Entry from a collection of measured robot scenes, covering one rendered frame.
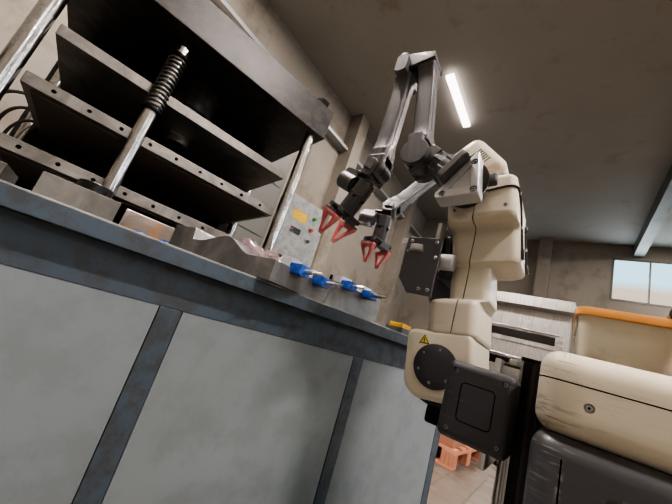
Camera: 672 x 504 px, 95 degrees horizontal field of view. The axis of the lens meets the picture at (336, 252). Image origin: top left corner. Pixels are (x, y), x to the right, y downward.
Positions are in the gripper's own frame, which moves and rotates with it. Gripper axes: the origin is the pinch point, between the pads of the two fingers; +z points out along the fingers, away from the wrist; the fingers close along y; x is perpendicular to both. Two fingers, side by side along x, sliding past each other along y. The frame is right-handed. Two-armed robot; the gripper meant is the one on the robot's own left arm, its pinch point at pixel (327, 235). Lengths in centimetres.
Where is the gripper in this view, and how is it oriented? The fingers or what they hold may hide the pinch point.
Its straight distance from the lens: 93.9
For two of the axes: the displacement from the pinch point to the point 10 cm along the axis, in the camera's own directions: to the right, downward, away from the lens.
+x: 5.7, 5.0, -6.5
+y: -5.4, -3.7, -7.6
